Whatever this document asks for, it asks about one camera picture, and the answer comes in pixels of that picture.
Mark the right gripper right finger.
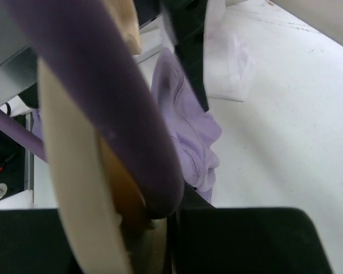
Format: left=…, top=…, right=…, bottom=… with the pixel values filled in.
left=168, top=186, right=333, bottom=273

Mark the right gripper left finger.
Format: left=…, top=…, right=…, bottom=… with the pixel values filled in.
left=0, top=209, right=82, bottom=274

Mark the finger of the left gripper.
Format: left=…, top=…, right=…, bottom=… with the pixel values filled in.
left=160, top=0, right=209, bottom=112

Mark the wooden hanger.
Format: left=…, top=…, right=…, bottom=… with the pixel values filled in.
left=36, top=1, right=179, bottom=273

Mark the purple t shirt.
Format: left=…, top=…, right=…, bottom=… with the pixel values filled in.
left=119, top=48, right=222, bottom=209

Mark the white clothes rack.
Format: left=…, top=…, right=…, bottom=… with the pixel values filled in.
left=134, top=16, right=165, bottom=63

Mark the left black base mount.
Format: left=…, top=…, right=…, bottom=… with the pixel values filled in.
left=0, top=130, right=27, bottom=200

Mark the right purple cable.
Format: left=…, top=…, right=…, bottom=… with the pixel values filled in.
left=5, top=0, right=186, bottom=220

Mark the purple cable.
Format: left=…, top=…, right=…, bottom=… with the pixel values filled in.
left=0, top=110, right=48, bottom=163
left=5, top=0, right=186, bottom=220

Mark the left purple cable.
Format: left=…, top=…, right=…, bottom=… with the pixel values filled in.
left=0, top=110, right=48, bottom=163

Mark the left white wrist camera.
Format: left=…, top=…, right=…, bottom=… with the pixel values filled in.
left=0, top=2, right=38, bottom=108

